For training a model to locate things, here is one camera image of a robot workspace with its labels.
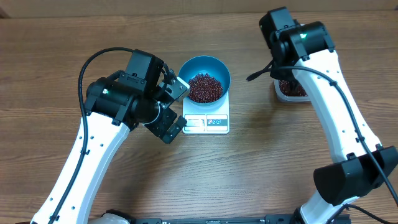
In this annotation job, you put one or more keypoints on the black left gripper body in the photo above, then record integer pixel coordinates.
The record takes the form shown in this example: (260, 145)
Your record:
(163, 122)

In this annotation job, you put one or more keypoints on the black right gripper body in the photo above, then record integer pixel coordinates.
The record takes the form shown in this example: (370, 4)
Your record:
(282, 74)

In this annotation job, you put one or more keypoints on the white digital kitchen scale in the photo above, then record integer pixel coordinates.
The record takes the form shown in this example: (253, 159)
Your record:
(207, 118)

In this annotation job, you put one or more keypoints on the red adzuki beans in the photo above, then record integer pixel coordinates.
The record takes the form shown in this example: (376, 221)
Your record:
(207, 89)

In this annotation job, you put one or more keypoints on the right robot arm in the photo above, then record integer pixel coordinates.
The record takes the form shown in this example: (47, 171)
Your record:
(306, 54)

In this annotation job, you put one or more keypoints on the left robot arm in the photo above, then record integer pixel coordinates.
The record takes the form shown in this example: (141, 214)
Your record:
(111, 108)

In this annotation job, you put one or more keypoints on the blue metal bowl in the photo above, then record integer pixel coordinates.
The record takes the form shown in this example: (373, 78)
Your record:
(206, 64)

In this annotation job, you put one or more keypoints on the clear plastic container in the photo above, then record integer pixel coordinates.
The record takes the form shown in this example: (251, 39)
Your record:
(289, 99)

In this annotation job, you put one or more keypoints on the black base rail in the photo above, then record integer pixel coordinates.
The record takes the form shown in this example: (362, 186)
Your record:
(117, 217)

